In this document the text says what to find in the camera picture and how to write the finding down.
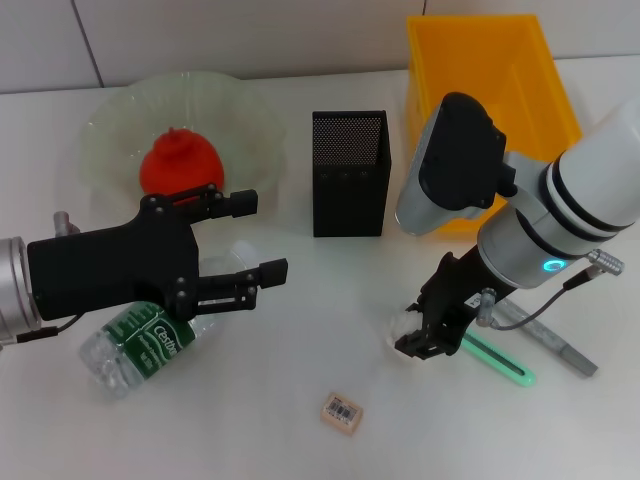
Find grey pen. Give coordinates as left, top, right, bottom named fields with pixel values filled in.
left=499, top=299, right=599, bottom=377

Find clear green-label water bottle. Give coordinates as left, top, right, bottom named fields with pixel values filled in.
left=78, top=239, right=257, bottom=400

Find beige eraser with barcode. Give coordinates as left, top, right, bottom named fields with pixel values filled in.
left=317, top=392, right=365, bottom=436

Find pale green glass fruit plate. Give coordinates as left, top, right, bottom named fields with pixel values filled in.
left=79, top=71, right=289, bottom=221

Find black mesh pen holder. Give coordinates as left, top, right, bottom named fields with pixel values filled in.
left=312, top=109, right=393, bottom=238

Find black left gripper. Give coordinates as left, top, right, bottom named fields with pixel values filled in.
left=27, top=183, right=259, bottom=321

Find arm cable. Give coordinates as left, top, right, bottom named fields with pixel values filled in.
left=0, top=313, right=81, bottom=347
left=474, top=249, right=627, bottom=332

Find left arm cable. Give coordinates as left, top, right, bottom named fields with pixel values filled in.
left=0, top=313, right=81, bottom=347

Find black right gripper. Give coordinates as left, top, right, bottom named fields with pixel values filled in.
left=394, top=244, right=506, bottom=361

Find red tomato-like fruit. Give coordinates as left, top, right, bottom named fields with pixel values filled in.
left=139, top=127, right=226, bottom=204

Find green utility knife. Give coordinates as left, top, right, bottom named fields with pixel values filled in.
left=459, top=332, right=539, bottom=390

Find white paper ball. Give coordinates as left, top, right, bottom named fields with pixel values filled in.
left=384, top=308, right=427, bottom=369

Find yellow plastic bin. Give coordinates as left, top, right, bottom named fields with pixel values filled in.
left=405, top=13, right=584, bottom=236

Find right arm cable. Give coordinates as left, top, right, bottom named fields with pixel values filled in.
left=474, top=249, right=627, bottom=332

